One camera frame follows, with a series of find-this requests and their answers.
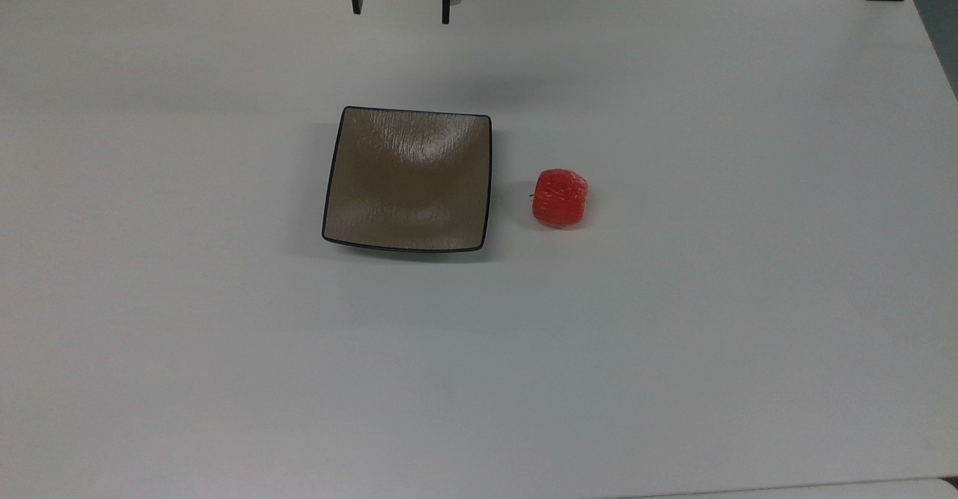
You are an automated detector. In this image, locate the square brown ceramic plate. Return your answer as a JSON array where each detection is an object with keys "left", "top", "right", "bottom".
[{"left": 321, "top": 105, "right": 493, "bottom": 254}]

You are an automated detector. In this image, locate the red apple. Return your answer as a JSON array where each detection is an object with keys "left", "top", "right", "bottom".
[{"left": 531, "top": 168, "right": 590, "bottom": 229}]

